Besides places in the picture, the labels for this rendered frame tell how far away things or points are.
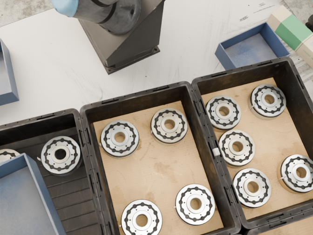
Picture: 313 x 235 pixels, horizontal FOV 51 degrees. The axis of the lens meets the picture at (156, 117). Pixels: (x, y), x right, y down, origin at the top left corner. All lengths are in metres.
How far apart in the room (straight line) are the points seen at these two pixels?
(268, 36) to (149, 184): 0.70
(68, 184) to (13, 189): 0.25
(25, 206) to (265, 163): 0.63
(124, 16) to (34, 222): 0.58
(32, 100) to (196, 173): 0.58
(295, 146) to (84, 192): 0.60
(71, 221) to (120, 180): 0.16
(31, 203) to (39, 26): 0.76
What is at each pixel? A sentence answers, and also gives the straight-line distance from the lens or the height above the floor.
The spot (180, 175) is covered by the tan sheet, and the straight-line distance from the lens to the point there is 0.90.
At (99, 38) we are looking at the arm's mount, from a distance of 1.07.
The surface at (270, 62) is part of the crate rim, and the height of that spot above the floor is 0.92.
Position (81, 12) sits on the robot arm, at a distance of 0.87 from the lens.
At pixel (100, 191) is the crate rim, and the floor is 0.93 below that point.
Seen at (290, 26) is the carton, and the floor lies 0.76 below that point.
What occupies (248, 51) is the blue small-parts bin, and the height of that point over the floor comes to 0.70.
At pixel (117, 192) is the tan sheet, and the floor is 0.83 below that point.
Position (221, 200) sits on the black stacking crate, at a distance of 0.86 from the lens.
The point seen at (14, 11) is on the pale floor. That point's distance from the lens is 2.27.
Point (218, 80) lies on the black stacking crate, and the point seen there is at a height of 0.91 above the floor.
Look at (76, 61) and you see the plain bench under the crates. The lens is 1.17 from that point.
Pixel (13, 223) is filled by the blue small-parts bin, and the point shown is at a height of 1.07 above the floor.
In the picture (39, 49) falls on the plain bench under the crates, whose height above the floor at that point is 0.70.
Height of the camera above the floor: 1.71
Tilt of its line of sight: 70 degrees down
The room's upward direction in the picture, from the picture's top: 10 degrees clockwise
